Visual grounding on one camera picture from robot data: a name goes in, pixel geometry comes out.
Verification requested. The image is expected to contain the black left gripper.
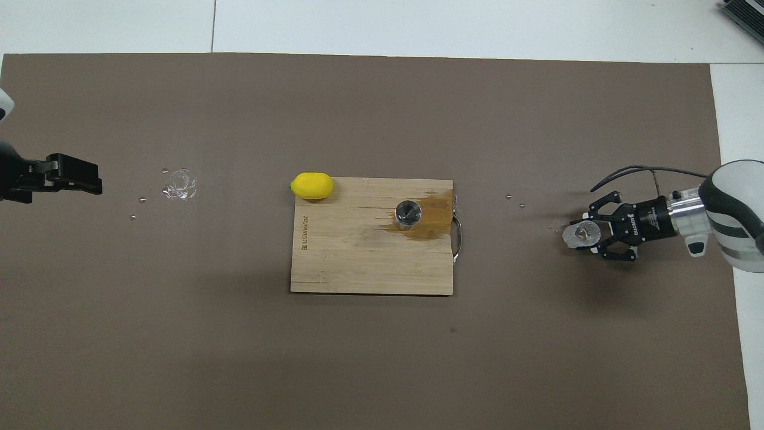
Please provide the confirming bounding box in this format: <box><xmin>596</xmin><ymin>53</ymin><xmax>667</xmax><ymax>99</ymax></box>
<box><xmin>0</xmin><ymin>140</ymin><xmax>103</xmax><ymax>202</ymax></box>

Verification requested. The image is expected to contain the wooden cutting board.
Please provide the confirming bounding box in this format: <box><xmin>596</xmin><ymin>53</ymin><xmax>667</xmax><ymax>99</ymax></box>
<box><xmin>290</xmin><ymin>177</ymin><xmax>464</xmax><ymax>296</ymax></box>

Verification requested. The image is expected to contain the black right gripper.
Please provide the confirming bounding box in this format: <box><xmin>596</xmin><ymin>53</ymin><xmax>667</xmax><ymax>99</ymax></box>
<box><xmin>584</xmin><ymin>191</ymin><xmax>678</xmax><ymax>262</ymax></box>

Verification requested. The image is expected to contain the yellow lemon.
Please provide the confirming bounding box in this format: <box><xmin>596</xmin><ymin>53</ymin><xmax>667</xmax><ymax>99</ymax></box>
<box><xmin>290</xmin><ymin>172</ymin><xmax>334</xmax><ymax>200</ymax></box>

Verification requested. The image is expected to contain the grey ribbed device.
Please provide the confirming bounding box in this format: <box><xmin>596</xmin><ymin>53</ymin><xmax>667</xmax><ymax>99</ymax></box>
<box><xmin>719</xmin><ymin>0</ymin><xmax>764</xmax><ymax>46</ymax></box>

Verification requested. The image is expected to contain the clear glass cup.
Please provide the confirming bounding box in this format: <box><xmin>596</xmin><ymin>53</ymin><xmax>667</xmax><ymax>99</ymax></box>
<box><xmin>562</xmin><ymin>220</ymin><xmax>602</xmax><ymax>249</ymax></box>

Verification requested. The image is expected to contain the brown table mat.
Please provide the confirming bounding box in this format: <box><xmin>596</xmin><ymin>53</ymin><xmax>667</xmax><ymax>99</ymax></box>
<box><xmin>0</xmin><ymin>53</ymin><xmax>751</xmax><ymax>430</ymax></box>

